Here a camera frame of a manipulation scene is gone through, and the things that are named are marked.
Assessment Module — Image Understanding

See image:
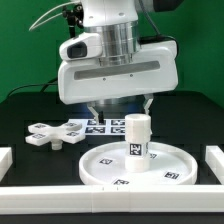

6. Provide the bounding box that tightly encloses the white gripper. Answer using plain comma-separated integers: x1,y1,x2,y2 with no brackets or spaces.
58,41,178,125

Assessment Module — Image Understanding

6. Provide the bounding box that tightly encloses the white round table top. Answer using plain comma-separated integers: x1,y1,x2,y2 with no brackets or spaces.
79,141,198,186

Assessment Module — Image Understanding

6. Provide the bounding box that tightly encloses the white cross-shaped table base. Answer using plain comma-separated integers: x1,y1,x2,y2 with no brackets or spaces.
25,122,85,150

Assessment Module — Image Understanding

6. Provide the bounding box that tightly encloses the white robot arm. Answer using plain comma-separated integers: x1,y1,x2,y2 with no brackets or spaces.
58,0,183,118

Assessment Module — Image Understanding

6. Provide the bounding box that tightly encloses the white fiducial marker sheet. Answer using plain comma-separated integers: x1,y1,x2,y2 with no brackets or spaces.
70,119,125,136

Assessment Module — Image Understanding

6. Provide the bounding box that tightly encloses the white right fence block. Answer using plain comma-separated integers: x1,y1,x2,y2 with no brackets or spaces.
205,146,224,185

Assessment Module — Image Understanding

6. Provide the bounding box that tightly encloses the white fence block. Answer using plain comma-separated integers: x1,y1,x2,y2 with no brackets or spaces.
205,146,224,185
0,147,13,181

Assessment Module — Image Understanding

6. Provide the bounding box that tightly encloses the white left fence block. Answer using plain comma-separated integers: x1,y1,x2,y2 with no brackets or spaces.
0,147,13,181

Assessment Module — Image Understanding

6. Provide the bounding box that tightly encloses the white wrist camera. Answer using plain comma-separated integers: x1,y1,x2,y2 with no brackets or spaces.
59,32,103,61

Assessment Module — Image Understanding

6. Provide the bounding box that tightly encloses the black cable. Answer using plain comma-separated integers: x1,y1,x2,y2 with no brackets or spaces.
5,77,59,100

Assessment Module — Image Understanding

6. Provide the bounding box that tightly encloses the white front fence rail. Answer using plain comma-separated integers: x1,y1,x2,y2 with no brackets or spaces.
0,185,224,214

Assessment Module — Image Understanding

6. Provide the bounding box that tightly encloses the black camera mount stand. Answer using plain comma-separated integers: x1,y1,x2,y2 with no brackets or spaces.
62,3,84,38

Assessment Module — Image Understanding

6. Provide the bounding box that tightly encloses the white cable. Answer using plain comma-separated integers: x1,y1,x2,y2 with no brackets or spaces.
28,0,84,32

